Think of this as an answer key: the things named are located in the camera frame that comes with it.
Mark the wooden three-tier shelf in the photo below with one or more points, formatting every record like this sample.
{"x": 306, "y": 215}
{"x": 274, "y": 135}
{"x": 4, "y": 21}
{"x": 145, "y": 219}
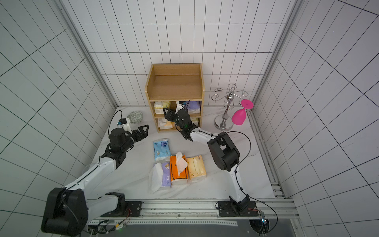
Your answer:
{"x": 175, "y": 82}

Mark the purple tissue pack on shelf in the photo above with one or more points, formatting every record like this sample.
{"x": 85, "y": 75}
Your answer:
{"x": 193, "y": 107}

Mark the yellow tissue pack right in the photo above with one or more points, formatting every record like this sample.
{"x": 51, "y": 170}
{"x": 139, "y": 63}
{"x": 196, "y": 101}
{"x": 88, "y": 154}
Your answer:
{"x": 195, "y": 121}

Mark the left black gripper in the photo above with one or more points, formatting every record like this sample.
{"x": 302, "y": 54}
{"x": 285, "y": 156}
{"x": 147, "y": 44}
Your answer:
{"x": 144, "y": 134}

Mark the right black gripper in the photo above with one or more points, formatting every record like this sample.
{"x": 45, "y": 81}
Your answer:
{"x": 176, "y": 115}

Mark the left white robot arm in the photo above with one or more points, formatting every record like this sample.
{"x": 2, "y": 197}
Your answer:
{"x": 68, "y": 210}

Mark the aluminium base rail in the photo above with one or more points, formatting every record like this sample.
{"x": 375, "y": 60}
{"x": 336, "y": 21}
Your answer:
{"x": 199, "y": 211}

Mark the pink plastic wine glass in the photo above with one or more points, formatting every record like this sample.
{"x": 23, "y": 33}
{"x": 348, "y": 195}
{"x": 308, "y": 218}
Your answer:
{"x": 239, "y": 116}

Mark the blue tissue pack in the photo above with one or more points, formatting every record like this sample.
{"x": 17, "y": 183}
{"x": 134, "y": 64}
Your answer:
{"x": 161, "y": 149}

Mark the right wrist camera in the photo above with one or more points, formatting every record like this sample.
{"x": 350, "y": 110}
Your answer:
{"x": 180, "y": 105}

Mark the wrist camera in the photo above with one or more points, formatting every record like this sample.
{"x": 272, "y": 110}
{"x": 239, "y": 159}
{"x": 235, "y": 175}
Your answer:
{"x": 125, "y": 124}
{"x": 180, "y": 105}

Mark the beige tissue pack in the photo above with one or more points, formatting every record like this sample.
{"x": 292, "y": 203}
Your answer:
{"x": 196, "y": 168}

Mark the chrome glass holder stand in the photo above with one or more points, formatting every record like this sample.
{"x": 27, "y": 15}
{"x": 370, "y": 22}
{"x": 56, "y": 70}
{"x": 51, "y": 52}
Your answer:
{"x": 224, "y": 122}

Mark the orange tissue box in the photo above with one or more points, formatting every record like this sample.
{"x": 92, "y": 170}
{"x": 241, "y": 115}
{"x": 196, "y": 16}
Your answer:
{"x": 178, "y": 169}

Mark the purple white tissue pack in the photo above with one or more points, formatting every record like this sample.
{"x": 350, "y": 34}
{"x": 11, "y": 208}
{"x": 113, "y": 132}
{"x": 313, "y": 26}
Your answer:
{"x": 159, "y": 177}

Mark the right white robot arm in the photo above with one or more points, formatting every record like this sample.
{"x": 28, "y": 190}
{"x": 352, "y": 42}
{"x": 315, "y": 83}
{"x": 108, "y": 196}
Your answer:
{"x": 224, "y": 154}

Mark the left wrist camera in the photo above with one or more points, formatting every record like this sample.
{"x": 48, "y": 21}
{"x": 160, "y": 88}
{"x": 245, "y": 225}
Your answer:
{"x": 125, "y": 124}

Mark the white green tissue pack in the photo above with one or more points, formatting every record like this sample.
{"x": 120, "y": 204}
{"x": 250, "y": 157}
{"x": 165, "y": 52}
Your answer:
{"x": 160, "y": 105}

